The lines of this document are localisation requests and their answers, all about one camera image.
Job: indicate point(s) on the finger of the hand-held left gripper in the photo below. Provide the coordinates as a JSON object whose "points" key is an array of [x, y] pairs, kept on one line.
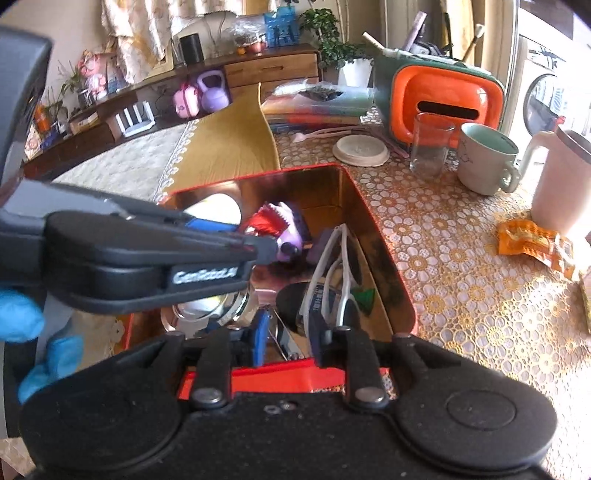
{"points": [[138, 249], [207, 226]]}

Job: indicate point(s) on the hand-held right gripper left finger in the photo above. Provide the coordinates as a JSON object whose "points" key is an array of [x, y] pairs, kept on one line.
{"points": [[261, 337]]}

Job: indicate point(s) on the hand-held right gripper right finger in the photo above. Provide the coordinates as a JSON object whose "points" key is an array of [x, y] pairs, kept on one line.
{"points": [[317, 341]]}

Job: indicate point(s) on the red storage box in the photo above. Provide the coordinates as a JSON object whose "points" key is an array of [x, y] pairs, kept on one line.
{"points": [[277, 377]]}

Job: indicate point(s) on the green cone toy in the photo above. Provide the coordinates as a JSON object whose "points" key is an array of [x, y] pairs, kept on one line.
{"points": [[367, 300]]}

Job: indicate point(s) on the white sunglasses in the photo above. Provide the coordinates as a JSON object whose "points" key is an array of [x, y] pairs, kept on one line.
{"points": [[323, 270]]}

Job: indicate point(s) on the person's left hand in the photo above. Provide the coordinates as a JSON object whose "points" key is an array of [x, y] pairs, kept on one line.
{"points": [[23, 318]]}

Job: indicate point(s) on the small potted plant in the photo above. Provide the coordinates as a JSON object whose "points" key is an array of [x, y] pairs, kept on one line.
{"points": [[69, 90]]}

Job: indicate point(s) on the pink doll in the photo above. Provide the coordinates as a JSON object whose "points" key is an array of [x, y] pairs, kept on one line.
{"points": [[92, 74]]}

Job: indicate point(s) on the yellow table mat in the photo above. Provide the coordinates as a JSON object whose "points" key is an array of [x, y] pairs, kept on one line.
{"points": [[231, 143]]}

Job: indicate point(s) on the small purple white toy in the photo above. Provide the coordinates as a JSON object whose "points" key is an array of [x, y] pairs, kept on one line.
{"points": [[294, 234]]}

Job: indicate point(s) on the white router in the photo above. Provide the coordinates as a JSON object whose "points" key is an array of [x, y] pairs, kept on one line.
{"points": [[134, 120]]}

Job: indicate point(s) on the purple kettlebell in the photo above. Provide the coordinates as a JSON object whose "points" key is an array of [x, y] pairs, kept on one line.
{"points": [[213, 94]]}

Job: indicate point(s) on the floral cloth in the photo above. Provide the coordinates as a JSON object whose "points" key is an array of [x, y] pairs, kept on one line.
{"points": [[152, 27]]}

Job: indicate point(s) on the pink plastic spoon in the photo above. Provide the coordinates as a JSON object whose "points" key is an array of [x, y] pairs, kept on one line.
{"points": [[323, 134]]}

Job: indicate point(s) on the gold floral table cover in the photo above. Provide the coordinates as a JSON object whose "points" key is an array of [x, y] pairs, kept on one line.
{"points": [[461, 277]]}

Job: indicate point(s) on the stack of coloured books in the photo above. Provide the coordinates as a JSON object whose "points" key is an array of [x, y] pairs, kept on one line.
{"points": [[318, 108]]}

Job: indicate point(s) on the wooden drawer cabinet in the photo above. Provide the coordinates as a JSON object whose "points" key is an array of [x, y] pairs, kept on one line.
{"points": [[272, 69]]}

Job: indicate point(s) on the white round lid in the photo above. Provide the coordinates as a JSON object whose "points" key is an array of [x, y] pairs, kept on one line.
{"points": [[361, 150]]}

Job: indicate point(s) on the black speaker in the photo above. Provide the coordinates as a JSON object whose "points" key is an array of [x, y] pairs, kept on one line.
{"points": [[191, 50]]}

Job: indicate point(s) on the clear plastic bag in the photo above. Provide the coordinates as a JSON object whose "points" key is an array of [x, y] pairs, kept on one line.
{"points": [[247, 34]]}

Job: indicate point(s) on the blue box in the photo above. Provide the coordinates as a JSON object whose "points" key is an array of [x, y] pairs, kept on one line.
{"points": [[279, 27]]}

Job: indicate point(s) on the potted green plant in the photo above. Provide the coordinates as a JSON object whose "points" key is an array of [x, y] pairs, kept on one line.
{"points": [[334, 46]]}

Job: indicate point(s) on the clear drinking glass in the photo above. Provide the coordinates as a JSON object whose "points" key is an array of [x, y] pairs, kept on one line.
{"points": [[431, 147]]}

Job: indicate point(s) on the orange snack packet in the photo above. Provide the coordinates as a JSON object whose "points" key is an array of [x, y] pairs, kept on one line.
{"points": [[531, 242]]}

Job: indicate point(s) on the white green ceramic mug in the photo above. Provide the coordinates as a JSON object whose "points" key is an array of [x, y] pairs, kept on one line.
{"points": [[482, 161]]}

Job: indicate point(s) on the orange green desk organizer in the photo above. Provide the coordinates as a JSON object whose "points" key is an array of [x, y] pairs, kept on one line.
{"points": [[443, 87]]}

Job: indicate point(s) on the purple tube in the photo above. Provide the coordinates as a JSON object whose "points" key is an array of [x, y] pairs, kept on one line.
{"points": [[414, 30]]}

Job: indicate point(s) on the white jug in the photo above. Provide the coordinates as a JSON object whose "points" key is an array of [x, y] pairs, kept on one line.
{"points": [[561, 184]]}

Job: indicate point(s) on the washing machine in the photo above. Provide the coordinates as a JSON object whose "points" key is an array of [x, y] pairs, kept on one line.
{"points": [[549, 92]]}

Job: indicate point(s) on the yellow curtain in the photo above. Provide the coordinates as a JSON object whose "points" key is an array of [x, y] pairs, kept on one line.
{"points": [[496, 32]]}

